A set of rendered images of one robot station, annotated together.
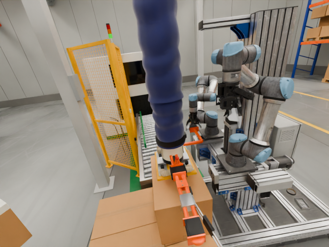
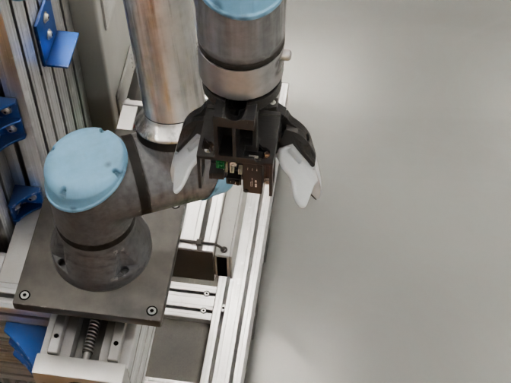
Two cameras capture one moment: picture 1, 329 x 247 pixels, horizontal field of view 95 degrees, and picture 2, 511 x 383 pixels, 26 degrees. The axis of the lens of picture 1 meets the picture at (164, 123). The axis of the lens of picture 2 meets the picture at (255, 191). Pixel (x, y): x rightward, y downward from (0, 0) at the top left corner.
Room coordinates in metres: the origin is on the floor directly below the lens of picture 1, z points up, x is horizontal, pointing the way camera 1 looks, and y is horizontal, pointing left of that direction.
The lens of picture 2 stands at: (0.54, 0.32, 2.46)
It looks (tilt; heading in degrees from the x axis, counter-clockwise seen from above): 55 degrees down; 280
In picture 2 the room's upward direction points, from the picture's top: straight up
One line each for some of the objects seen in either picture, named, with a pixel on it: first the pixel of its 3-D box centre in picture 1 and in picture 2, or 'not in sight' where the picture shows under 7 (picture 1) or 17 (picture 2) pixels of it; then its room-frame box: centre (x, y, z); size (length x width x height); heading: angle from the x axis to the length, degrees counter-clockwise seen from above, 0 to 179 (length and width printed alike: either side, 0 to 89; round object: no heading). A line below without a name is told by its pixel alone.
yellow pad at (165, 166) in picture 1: (161, 162); not in sight; (0.98, 0.06, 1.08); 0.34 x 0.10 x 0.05; 4
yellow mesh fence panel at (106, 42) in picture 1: (108, 118); not in sight; (2.24, 0.87, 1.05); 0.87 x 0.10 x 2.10; 60
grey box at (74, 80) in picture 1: (77, 87); not in sight; (1.96, 1.02, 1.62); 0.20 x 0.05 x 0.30; 8
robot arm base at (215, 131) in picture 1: (211, 128); not in sight; (1.42, -0.50, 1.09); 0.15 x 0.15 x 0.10
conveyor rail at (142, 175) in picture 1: (139, 138); not in sight; (2.46, 0.50, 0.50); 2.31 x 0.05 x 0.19; 8
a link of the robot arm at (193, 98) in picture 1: (193, 100); not in sight; (1.28, -0.28, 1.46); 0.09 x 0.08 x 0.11; 153
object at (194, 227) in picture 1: (193, 229); not in sight; (0.39, -0.06, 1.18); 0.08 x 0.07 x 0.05; 4
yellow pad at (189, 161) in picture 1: (184, 158); not in sight; (0.99, -0.13, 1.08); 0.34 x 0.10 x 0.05; 4
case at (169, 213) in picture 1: (177, 190); not in sight; (0.98, -0.04, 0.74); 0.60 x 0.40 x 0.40; 4
